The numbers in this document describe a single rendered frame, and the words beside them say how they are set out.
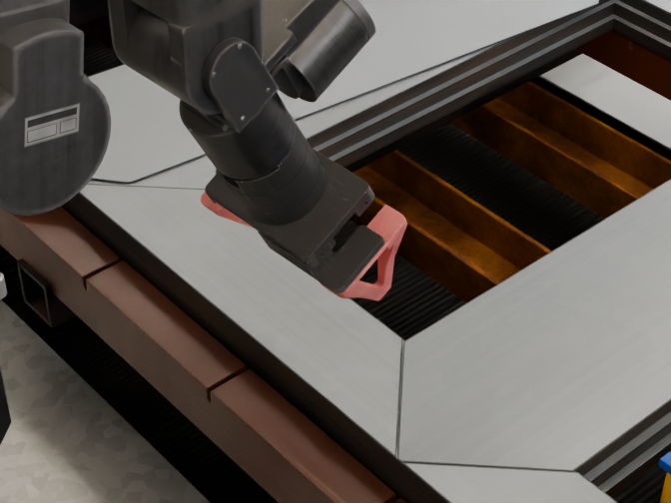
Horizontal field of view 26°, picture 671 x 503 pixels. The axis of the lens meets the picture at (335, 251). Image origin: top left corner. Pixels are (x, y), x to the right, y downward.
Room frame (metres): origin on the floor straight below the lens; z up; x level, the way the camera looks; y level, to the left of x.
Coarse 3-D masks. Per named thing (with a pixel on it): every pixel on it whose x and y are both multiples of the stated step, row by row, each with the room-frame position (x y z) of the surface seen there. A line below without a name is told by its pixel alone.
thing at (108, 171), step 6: (102, 162) 1.08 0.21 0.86; (108, 162) 1.08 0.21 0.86; (102, 168) 1.07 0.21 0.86; (108, 168) 1.07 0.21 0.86; (114, 168) 1.07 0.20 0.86; (96, 174) 1.06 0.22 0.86; (102, 174) 1.06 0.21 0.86; (108, 174) 1.06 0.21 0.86; (114, 174) 1.06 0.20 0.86; (120, 174) 1.06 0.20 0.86; (102, 180) 1.06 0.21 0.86; (108, 180) 1.06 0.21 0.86; (114, 180) 1.06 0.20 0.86; (120, 180) 1.06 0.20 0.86; (126, 180) 1.06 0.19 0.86
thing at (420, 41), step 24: (360, 0) 1.38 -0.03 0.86; (384, 0) 1.38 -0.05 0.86; (408, 0) 1.38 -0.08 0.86; (384, 24) 1.33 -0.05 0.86; (408, 24) 1.33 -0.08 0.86; (432, 24) 1.33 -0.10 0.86; (384, 48) 1.28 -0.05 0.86; (408, 48) 1.28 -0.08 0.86; (432, 48) 1.28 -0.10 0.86; (456, 48) 1.28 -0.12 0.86
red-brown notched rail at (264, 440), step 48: (0, 240) 1.08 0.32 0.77; (48, 240) 1.01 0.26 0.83; (96, 240) 1.01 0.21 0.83; (96, 288) 0.94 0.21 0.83; (144, 288) 0.94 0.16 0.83; (144, 336) 0.89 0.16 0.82; (192, 336) 0.88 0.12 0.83; (192, 384) 0.84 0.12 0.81; (240, 384) 0.83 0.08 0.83; (240, 432) 0.79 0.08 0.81; (288, 432) 0.77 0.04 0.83; (288, 480) 0.75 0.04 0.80; (336, 480) 0.73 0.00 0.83
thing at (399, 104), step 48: (624, 0) 1.40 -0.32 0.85; (528, 48) 1.31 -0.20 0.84; (384, 96) 1.20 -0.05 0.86; (432, 96) 1.22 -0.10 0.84; (480, 96) 1.26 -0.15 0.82; (336, 144) 1.14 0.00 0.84; (384, 144) 1.17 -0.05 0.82; (192, 288) 0.91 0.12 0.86; (240, 336) 0.86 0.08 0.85; (288, 384) 0.81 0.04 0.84; (336, 432) 0.77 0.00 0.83; (384, 480) 0.73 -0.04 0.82; (624, 480) 0.73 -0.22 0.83
